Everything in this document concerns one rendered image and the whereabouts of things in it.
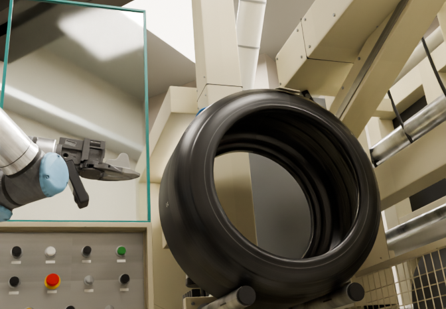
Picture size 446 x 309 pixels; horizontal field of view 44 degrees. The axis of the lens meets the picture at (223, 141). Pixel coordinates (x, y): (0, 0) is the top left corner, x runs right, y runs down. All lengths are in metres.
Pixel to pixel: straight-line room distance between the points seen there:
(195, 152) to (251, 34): 1.23
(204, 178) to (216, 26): 0.83
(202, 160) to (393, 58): 0.67
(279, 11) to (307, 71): 3.18
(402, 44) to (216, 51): 0.65
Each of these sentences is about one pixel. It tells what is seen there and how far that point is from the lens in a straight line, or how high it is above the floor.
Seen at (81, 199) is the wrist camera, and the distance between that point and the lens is 1.36.
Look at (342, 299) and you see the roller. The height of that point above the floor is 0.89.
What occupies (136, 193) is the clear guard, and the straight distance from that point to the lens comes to 2.08.
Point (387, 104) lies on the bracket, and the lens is 1.90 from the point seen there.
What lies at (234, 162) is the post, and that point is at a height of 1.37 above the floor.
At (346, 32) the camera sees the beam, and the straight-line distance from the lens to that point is 1.68.
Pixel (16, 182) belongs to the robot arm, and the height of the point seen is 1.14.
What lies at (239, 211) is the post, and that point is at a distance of 1.73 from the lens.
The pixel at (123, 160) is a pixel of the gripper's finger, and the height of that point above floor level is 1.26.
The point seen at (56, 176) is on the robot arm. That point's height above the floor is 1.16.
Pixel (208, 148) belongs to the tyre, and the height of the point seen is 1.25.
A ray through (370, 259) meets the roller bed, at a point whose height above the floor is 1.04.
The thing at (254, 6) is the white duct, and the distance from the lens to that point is 2.50.
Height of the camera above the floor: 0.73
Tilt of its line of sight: 23 degrees up
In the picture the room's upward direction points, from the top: 5 degrees counter-clockwise
